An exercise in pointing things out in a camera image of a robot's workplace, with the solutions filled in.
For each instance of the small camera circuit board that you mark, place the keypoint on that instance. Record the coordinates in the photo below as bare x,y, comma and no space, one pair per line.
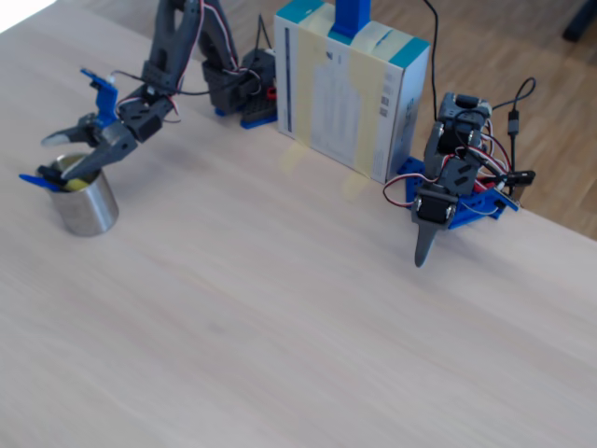
110,80

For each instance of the black USB plug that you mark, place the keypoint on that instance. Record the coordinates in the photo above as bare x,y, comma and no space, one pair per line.
521,178

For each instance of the grey robot arm with camera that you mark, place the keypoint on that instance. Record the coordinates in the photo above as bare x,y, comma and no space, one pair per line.
172,46

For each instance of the grey gripper with camera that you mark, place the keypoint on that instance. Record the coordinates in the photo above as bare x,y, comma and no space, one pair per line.
113,138

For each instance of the small red connector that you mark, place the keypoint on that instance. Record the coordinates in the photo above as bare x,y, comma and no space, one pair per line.
270,92

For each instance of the grey gripper without camera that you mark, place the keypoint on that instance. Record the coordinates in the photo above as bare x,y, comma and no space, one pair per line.
434,210

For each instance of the motor controller board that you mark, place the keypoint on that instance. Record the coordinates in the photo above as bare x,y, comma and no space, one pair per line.
513,198

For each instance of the grey robot arm without camera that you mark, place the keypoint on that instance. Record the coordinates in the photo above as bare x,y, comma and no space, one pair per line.
454,140

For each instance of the blue camera bracket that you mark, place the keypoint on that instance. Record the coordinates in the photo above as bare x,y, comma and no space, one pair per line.
106,100

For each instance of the blue camera post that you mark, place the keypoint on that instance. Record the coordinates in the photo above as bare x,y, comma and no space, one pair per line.
350,18

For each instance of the dark furniture foot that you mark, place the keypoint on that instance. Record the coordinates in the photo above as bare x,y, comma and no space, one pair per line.
580,23

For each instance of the blue base plate with black block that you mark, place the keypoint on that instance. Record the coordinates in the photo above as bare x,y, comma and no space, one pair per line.
254,123

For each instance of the white and teal cardboard box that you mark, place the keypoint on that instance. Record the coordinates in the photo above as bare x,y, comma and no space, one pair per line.
336,102

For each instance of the yellowish masking tape strip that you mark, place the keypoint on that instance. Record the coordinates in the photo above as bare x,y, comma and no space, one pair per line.
291,158
354,186

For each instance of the blue ballpoint pen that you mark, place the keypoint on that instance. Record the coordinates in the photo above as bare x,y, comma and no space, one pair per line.
30,179

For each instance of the silver metal cup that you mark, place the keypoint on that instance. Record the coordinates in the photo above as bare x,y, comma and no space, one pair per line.
88,210

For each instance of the yellow highlighter with black cap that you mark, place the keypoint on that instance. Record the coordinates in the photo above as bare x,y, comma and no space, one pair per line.
74,186

